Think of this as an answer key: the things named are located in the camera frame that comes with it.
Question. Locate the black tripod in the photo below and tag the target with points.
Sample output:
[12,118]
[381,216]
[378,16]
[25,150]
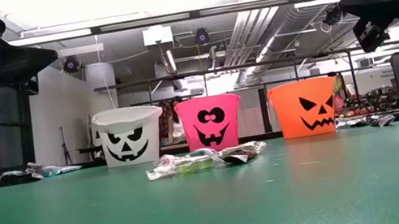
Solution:
[66,152]

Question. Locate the black background shelf frame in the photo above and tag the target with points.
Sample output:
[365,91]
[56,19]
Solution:
[217,69]

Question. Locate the white round pillar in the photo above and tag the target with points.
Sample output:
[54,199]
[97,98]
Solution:
[102,88]

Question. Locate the dark brown candy wrapper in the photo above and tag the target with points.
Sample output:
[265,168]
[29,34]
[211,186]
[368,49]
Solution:
[240,157]

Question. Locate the orange halloween face bucket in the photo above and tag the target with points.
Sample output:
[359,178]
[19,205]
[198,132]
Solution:
[287,121]

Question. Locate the white halloween face bucket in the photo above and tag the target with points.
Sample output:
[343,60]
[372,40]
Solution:
[123,121]

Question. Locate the hanging tube lamp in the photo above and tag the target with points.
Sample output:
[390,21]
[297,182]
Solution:
[171,61]

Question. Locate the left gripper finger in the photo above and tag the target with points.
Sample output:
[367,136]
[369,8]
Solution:
[22,63]
[32,85]

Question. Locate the silver ventilation duct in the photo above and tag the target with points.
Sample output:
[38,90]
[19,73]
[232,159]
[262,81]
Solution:
[247,33]

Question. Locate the black ceiling spotlight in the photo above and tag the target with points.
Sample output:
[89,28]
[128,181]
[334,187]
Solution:
[332,16]

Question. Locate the white ceiling box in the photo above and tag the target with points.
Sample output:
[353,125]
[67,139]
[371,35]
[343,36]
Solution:
[157,35]

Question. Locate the pink halloween face bucket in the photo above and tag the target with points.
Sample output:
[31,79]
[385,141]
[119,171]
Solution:
[190,130]

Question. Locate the overhead LED light bar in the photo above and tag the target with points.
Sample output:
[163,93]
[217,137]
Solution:
[54,37]

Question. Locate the round black ceiling camera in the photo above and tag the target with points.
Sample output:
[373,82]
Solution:
[71,64]
[202,36]

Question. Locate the person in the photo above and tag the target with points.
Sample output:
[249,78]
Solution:
[168,121]
[397,57]

